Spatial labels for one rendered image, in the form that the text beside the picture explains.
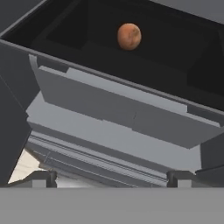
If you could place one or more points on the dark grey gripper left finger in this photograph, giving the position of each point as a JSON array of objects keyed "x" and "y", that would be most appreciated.
[{"x": 43, "y": 178}]

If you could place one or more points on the grey fridge door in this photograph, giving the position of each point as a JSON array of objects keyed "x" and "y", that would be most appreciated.
[{"x": 122, "y": 122}]

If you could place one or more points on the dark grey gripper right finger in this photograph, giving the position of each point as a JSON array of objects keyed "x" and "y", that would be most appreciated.
[{"x": 180, "y": 179}]

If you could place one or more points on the reddish brown onion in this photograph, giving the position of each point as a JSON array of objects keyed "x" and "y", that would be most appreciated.
[{"x": 129, "y": 36}]

